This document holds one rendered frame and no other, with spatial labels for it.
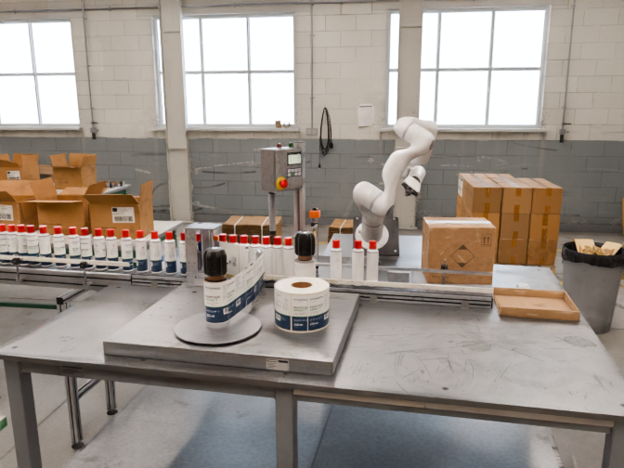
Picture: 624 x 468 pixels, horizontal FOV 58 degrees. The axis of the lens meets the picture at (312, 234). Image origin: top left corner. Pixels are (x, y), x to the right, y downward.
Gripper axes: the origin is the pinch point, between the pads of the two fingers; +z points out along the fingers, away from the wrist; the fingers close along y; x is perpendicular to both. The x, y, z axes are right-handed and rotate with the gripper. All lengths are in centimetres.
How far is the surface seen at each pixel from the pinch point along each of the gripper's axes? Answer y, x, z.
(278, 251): 35, -25, 79
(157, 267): 75, -69, 90
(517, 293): -60, 20, 54
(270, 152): 64, 5, 66
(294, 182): 48, -2, 61
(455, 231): -23, 21, 45
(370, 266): -1, -4, 74
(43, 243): 128, -98, 97
